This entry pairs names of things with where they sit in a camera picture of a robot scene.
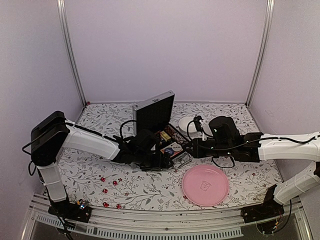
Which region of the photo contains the aluminium poker set case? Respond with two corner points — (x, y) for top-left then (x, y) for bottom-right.
(132, 90), (192, 170)

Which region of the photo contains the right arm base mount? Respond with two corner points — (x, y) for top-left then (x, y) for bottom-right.
(240, 184), (285, 223)

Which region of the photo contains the front aluminium rail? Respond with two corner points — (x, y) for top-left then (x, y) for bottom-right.
(30, 206), (313, 240)

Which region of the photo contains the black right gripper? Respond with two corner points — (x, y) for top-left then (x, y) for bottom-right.
(183, 137), (234, 159)

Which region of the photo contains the row of poker chips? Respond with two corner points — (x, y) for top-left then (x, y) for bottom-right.
(165, 125), (189, 146)

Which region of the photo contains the pink plastic plate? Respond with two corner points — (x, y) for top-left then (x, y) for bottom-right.
(181, 164), (230, 207)

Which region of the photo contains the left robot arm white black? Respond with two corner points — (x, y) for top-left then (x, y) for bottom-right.
(22, 111), (174, 217)

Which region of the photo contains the blue round blind button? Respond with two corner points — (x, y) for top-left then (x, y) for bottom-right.
(164, 147), (175, 156)

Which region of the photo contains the left aluminium frame post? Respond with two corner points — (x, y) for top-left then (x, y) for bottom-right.
(56, 0), (87, 107)

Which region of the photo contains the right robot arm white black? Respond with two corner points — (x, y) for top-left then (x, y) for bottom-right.
(186, 115), (320, 218)

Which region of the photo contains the gold playing card deck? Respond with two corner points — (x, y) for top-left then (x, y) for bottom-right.
(160, 131), (171, 142)

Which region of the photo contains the aluminium frame post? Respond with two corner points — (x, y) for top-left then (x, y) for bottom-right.
(56, 0), (87, 107)
(245, 0), (275, 108)

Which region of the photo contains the white ceramic bowl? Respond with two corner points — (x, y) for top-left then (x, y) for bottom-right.
(178, 116), (197, 135)

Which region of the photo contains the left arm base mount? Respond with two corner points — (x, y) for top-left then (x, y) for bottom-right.
(48, 198), (92, 223)

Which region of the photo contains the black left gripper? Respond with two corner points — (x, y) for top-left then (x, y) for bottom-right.
(134, 150), (175, 172)

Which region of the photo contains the right aluminium frame post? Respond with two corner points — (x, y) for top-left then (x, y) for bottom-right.
(245, 0), (275, 108)

